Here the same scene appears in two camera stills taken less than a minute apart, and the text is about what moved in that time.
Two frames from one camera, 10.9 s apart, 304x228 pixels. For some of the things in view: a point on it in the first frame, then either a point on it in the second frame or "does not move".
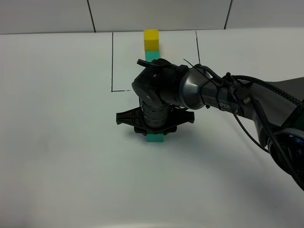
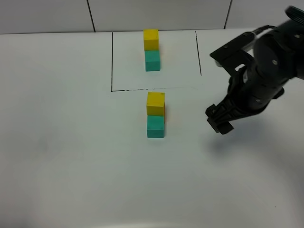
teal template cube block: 151,55 does not move
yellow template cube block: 151,39 does not move
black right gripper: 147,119 to 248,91
